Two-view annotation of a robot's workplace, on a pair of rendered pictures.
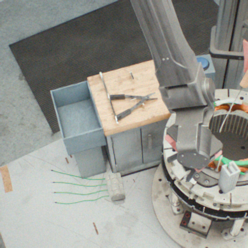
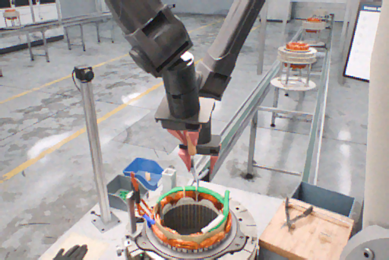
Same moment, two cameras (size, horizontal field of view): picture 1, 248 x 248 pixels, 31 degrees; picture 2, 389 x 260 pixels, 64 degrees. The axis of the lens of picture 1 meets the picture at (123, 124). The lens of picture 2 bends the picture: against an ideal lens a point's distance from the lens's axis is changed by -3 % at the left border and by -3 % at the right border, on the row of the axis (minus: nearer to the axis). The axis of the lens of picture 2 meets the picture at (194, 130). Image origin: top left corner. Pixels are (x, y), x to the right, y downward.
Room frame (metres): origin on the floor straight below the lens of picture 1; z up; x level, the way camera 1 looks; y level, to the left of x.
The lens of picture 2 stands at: (0.96, -0.68, 1.64)
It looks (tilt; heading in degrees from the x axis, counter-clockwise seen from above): 26 degrees down; 134
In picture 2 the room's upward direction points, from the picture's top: straight up
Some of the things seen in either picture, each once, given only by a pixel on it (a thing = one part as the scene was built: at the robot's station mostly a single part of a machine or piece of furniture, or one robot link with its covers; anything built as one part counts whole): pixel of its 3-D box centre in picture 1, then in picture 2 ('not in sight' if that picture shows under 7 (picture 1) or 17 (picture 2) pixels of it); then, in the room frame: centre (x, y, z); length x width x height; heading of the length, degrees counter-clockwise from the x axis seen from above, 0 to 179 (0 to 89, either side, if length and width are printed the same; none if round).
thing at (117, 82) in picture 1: (131, 96); (307, 233); (0.74, -0.03, 1.05); 0.20 x 0.19 x 0.02; 100
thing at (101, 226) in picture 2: not in sight; (106, 221); (0.04, -0.22, 0.78); 0.09 x 0.09 x 0.01; 86
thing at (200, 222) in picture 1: (200, 220); not in sight; (0.44, -0.18, 0.85); 0.06 x 0.04 x 0.05; 58
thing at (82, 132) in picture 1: (83, 136); (314, 234); (0.71, 0.12, 0.92); 0.17 x 0.11 x 0.28; 10
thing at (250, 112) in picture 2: not in sight; (309, 60); (-1.31, 4.49, 0.40); 8.83 x 0.62 x 0.79; 111
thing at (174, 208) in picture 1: (175, 203); not in sight; (0.52, -0.12, 0.81); 0.07 x 0.03 x 0.01; 8
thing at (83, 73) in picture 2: not in sight; (85, 74); (0.05, -0.22, 1.37); 0.06 x 0.04 x 0.04; 176
